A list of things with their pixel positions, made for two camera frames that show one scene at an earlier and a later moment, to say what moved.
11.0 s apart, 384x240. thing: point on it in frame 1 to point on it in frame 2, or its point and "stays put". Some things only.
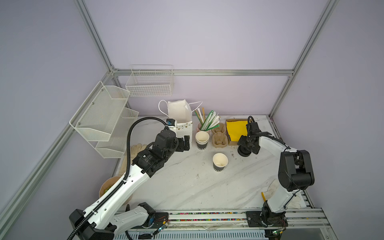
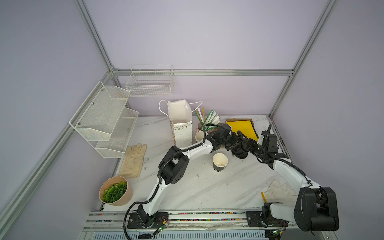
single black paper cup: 219,161 stays put
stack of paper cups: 202,138 stays put
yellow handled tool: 263,196 stays put
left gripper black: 180,147 to 235,140
